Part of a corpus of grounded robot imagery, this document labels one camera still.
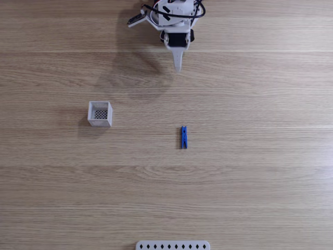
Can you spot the blue clothes peg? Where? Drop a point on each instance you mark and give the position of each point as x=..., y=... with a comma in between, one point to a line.
x=184, y=138

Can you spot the small white lattice crate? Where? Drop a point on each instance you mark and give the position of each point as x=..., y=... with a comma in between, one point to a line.
x=100, y=122

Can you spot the white perforated plate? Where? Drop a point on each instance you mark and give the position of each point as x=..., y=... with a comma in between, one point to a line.
x=171, y=243

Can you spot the black camera circuit board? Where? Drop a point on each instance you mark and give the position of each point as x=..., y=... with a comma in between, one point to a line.
x=136, y=19

